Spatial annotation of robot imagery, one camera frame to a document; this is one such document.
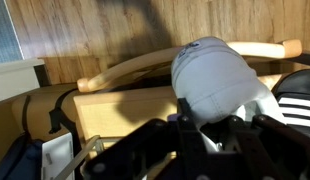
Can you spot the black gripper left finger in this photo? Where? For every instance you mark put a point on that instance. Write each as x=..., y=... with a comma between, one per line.
x=135, y=155

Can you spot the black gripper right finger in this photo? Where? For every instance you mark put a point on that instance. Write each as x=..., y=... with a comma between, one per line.
x=271, y=150

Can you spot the white sneaker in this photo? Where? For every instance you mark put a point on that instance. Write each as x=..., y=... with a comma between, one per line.
x=219, y=83

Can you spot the black striped shoe on table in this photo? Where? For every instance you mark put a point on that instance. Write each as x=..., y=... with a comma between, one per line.
x=292, y=93

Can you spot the grey metal shoe rack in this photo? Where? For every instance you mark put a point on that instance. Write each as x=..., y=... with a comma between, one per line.
x=93, y=147

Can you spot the wooden chair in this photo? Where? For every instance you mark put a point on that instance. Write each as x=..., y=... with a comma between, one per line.
x=177, y=57

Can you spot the white box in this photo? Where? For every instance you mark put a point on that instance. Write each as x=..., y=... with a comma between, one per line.
x=56, y=155

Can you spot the dark blue backpack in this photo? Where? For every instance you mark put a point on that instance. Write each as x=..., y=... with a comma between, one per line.
x=23, y=160

